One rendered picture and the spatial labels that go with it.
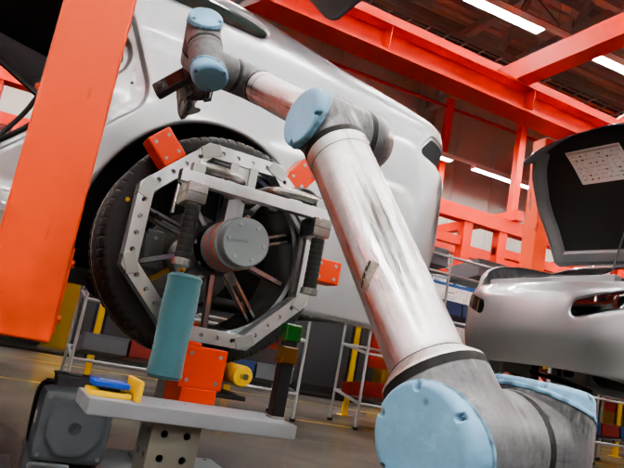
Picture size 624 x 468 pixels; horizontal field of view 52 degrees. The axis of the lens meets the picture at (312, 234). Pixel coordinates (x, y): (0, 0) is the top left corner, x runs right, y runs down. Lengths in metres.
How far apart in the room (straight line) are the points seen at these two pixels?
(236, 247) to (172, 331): 0.26
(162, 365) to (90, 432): 0.27
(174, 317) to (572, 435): 0.99
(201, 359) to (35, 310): 0.45
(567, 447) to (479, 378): 0.17
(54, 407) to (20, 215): 0.49
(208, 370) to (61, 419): 0.37
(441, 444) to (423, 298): 0.21
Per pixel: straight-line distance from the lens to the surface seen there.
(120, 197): 1.82
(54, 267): 1.57
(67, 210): 1.58
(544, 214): 5.48
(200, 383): 1.76
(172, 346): 1.61
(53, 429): 1.75
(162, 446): 1.36
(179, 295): 1.61
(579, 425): 0.97
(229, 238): 1.63
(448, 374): 0.83
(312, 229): 1.65
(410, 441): 0.82
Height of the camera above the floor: 0.59
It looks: 11 degrees up
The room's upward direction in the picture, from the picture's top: 11 degrees clockwise
